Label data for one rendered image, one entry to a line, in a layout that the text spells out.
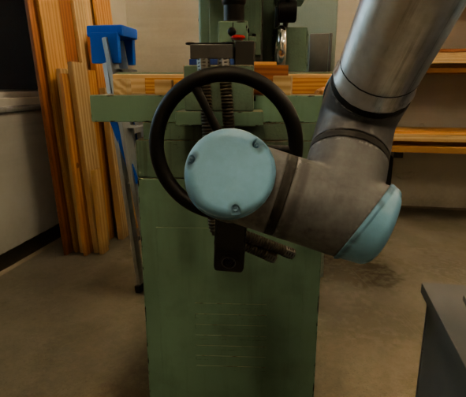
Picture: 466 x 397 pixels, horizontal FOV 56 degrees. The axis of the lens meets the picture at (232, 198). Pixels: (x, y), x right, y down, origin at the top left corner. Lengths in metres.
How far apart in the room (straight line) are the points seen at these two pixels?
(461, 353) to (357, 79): 0.44
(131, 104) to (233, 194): 0.64
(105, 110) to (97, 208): 1.48
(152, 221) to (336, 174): 0.68
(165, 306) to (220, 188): 0.75
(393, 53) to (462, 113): 3.21
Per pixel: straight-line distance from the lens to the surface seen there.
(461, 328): 0.80
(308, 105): 0.99
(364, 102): 0.47
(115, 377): 1.57
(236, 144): 0.42
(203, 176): 0.42
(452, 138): 3.13
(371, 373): 1.61
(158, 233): 1.07
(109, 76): 1.91
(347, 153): 0.46
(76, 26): 2.84
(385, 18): 0.41
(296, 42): 1.31
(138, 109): 1.02
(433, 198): 3.69
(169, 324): 1.17
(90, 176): 2.50
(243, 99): 0.89
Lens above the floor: 0.92
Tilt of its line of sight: 15 degrees down
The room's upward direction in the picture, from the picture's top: straight up
